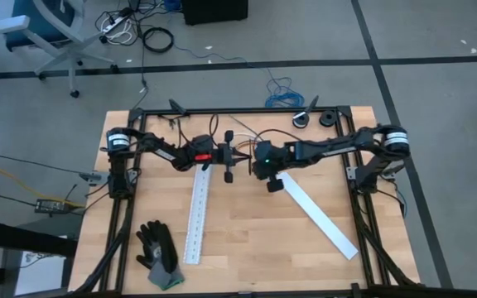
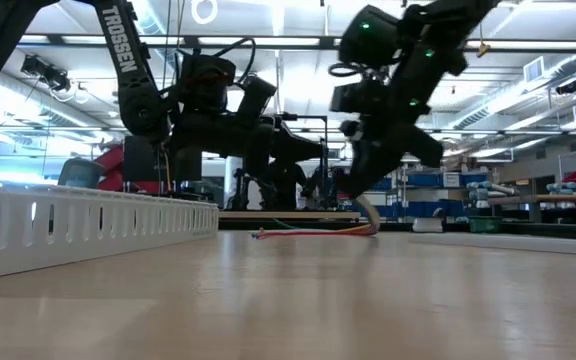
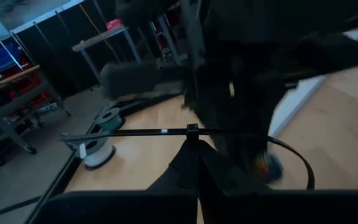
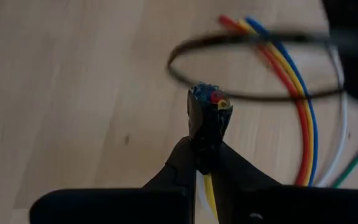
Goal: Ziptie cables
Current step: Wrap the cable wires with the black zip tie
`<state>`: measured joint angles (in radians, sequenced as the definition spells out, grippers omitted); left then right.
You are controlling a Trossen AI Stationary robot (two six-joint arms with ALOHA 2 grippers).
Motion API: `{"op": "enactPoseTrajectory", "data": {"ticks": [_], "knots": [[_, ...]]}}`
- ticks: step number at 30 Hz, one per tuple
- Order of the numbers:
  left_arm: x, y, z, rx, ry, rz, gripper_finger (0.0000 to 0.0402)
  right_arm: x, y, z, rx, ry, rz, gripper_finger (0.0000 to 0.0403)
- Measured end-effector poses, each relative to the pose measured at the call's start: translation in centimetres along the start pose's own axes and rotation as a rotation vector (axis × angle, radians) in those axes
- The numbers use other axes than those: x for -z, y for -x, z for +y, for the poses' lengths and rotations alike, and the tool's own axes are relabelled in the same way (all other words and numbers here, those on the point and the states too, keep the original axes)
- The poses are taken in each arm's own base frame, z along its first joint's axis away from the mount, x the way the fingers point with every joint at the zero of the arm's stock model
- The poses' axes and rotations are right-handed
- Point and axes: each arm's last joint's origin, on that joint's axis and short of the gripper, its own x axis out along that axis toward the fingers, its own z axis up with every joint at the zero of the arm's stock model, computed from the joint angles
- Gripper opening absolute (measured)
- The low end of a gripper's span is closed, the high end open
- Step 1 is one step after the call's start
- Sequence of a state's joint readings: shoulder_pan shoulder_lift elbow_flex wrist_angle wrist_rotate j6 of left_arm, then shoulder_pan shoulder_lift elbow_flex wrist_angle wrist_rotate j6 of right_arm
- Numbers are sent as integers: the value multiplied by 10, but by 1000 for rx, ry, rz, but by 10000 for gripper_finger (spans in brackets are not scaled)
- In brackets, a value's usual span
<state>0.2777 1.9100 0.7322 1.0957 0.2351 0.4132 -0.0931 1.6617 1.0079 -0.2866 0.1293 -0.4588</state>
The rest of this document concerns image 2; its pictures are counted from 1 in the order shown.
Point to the red machine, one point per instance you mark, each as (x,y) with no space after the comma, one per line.
(110,160)

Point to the white-sided tape roll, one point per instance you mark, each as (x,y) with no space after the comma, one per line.
(428,226)

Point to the pale blue rolls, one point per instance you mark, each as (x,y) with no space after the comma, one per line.
(480,192)

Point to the dark tape roll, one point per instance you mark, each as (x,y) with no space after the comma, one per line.
(484,225)

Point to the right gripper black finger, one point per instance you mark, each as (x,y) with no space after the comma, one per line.
(355,150)
(418,147)

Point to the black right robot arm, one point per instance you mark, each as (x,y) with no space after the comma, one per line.
(438,30)

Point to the black ceiling-mounted camera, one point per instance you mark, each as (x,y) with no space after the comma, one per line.
(43,72)

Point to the black overhead frame beam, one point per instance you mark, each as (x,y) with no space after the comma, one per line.
(328,42)

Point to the yellow hanging hook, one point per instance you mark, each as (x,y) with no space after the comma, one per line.
(483,49)

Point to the long blue storage bin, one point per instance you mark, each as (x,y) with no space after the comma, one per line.
(448,207)

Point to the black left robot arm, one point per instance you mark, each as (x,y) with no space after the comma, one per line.
(128,75)

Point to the grey office chair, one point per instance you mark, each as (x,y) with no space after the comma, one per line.
(80,175)

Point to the white pillar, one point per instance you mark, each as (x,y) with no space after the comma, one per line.
(232,175)

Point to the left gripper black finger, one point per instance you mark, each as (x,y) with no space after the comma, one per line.
(262,175)

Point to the wooden workbench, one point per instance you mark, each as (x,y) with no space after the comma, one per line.
(568,198)

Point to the white storage shelf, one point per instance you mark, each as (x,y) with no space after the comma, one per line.
(402,200)

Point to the background wooden table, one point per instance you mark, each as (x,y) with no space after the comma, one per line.
(293,215)

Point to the black monitor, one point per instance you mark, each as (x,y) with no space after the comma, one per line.
(140,160)

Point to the pale blue roll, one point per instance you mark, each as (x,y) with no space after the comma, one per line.
(568,189)

